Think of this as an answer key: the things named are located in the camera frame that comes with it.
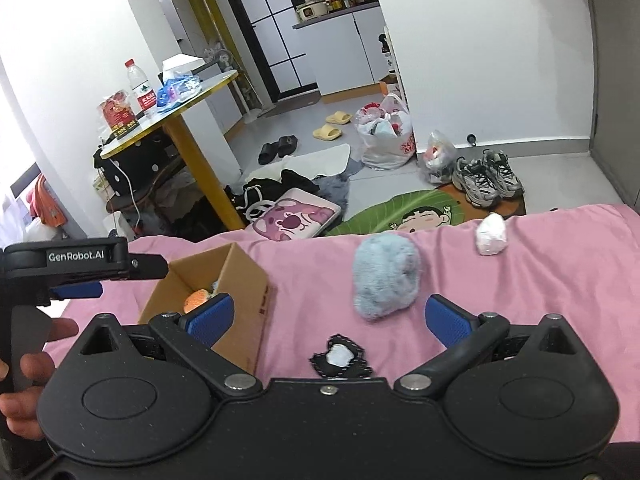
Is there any pink cartoon bag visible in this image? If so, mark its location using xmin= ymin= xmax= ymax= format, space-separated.
xmin=251 ymin=187 xmax=342 ymax=239

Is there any round table with yellow leg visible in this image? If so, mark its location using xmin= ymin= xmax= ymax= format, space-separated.
xmin=100 ymin=70 xmax=246 ymax=231

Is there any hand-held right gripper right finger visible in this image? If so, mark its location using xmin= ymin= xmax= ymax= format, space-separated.
xmin=394 ymin=294 xmax=582 ymax=402

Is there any fluffy blue-grey plush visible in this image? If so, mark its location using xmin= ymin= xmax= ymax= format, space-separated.
xmin=352 ymin=232 xmax=422 ymax=322

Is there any person's left hand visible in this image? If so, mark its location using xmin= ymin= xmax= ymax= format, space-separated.
xmin=0 ymin=317 xmax=79 ymax=441

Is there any clear water bottle red label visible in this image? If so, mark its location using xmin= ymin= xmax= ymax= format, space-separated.
xmin=125 ymin=59 xmax=155 ymax=120

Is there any grey sneaker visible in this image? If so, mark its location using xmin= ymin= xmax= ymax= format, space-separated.
xmin=482 ymin=149 xmax=525 ymax=198
xmin=452 ymin=156 xmax=500 ymax=208

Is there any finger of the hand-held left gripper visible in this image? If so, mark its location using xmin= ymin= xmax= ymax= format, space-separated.
xmin=49 ymin=281 xmax=104 ymax=300
xmin=127 ymin=254 xmax=169 ymax=280

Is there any white cable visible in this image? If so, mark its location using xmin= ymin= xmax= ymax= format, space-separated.
xmin=107 ymin=160 xmax=143 ymax=241

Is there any grey wardrobe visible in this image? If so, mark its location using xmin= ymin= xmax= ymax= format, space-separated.
xmin=582 ymin=0 xmax=640 ymax=206

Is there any white standing fan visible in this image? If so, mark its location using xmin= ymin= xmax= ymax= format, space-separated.
xmin=202 ymin=45 xmax=261 ymax=123

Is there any orange cloth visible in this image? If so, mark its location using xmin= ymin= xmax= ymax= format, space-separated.
xmin=32 ymin=175 xmax=68 ymax=228

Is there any white crumpled soft bundle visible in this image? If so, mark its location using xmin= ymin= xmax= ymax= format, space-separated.
xmin=475 ymin=212 xmax=508 ymax=256

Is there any white rice cooker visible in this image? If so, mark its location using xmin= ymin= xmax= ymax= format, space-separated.
xmin=295 ymin=2 xmax=328 ymax=22

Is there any red snack packet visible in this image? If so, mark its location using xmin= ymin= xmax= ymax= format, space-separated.
xmin=97 ymin=87 xmax=138 ymax=139

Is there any white box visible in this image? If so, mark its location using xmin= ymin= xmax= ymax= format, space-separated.
xmin=161 ymin=54 xmax=206 ymax=81

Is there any clear plastic bag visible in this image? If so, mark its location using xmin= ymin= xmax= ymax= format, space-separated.
xmin=417 ymin=130 xmax=458 ymax=184

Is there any black framed glass door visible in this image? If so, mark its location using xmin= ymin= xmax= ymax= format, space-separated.
xmin=227 ymin=0 xmax=321 ymax=103

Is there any brown cardboard box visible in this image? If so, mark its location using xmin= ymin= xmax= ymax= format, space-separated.
xmin=137 ymin=242 xmax=278 ymax=376

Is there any green leaf rug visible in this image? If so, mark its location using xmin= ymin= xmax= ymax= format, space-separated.
xmin=325 ymin=182 xmax=528 ymax=236

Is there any blue plastic bag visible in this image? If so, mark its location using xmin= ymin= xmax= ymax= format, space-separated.
xmin=156 ymin=75 xmax=201 ymax=109

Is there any white kitchen cabinet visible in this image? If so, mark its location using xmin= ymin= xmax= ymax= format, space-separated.
xmin=292 ymin=2 xmax=388 ymax=98

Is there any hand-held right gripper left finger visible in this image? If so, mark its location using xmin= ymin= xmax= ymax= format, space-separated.
xmin=79 ymin=294 xmax=263 ymax=402

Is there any burger plush toy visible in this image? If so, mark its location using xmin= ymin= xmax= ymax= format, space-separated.
xmin=182 ymin=288 xmax=211 ymax=315

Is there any black clothing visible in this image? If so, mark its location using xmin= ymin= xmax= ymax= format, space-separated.
xmin=225 ymin=169 xmax=321 ymax=221

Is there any pink bed sheet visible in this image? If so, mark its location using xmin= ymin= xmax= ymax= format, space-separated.
xmin=45 ymin=204 xmax=640 ymax=443

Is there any white floor mat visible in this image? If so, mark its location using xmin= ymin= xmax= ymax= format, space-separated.
xmin=247 ymin=143 xmax=352 ymax=181

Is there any white plastic shopping bag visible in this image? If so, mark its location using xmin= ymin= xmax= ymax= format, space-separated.
xmin=355 ymin=92 xmax=418 ymax=170

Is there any black polka dot bag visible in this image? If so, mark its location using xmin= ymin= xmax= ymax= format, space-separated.
xmin=93 ymin=132 xmax=181 ymax=196

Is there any black and white plush patch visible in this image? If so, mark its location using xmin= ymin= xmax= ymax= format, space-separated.
xmin=309 ymin=335 xmax=373 ymax=378

